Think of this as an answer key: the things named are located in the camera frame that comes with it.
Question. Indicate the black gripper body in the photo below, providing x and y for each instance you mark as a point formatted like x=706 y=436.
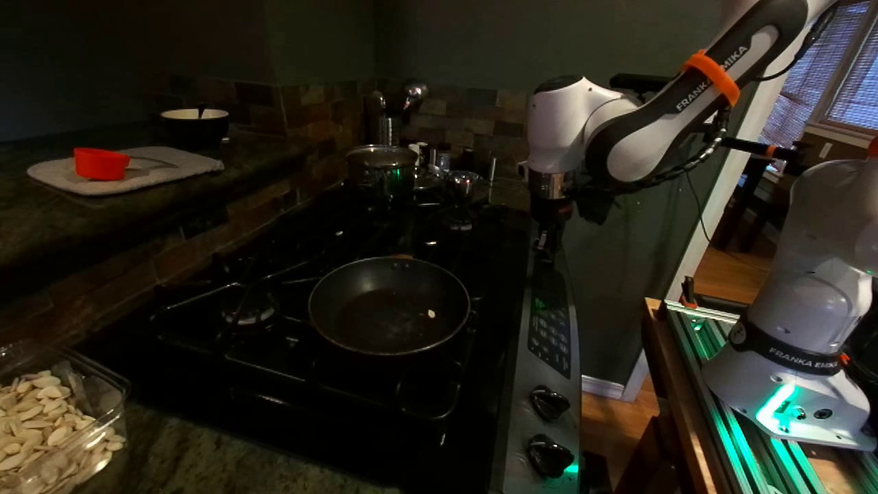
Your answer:
x=552 y=217

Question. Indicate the stove button control panel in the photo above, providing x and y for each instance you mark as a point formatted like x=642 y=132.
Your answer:
x=552 y=325

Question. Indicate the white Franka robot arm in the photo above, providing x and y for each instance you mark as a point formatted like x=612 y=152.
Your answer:
x=814 y=292

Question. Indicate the black stove knob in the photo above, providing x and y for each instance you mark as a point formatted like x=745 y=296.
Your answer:
x=548 y=400
x=549 y=454

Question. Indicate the black gas stove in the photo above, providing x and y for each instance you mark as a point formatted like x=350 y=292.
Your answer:
x=367 y=385

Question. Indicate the shiny steel kettle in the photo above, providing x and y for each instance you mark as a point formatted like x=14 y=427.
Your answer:
x=448 y=180

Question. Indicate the black frying pan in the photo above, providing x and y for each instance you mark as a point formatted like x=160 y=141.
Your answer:
x=389 y=304

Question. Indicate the steel pot with lid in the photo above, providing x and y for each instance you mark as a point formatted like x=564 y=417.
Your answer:
x=380 y=164

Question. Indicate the steel ladle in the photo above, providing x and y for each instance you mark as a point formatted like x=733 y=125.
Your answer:
x=416 y=93

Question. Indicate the steel utensil holder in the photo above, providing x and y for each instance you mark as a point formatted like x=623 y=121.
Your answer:
x=389 y=130

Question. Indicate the robot mounting cart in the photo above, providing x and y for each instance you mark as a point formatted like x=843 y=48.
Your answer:
x=695 y=385

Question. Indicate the dark kitchen utensil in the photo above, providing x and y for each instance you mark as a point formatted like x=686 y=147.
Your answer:
x=380 y=103

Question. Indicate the black rod with orange mark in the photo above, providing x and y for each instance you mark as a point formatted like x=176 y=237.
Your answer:
x=769 y=147

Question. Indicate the round gas burner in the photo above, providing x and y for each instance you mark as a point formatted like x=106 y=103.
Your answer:
x=247 y=304

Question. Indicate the window with white blinds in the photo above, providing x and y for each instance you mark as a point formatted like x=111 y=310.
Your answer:
x=852 y=90

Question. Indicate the black bowl white inside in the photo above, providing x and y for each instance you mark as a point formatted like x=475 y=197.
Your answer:
x=192 y=125

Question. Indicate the white cutting board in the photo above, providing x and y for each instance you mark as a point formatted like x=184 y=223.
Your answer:
x=173 y=164

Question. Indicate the red measuring cup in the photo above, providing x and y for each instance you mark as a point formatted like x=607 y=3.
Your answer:
x=99 y=162

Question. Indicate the clear glass container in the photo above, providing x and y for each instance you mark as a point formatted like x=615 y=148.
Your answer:
x=111 y=392

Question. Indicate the pale sliced food pieces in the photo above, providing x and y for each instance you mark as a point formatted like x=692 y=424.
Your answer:
x=44 y=429

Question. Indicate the white door frame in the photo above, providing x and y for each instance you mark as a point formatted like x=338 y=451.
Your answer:
x=723 y=228

